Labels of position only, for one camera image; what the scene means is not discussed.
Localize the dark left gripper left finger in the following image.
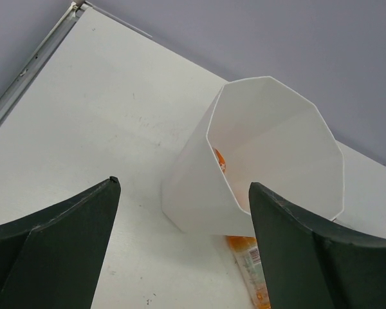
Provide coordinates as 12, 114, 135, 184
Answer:
0, 176, 121, 308

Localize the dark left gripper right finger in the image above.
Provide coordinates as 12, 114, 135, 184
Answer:
248, 182, 386, 308

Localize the orange drink bottle white label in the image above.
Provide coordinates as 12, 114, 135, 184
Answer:
226, 236, 271, 308

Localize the white octagonal plastic bin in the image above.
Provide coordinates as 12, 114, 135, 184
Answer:
161, 77, 345, 237

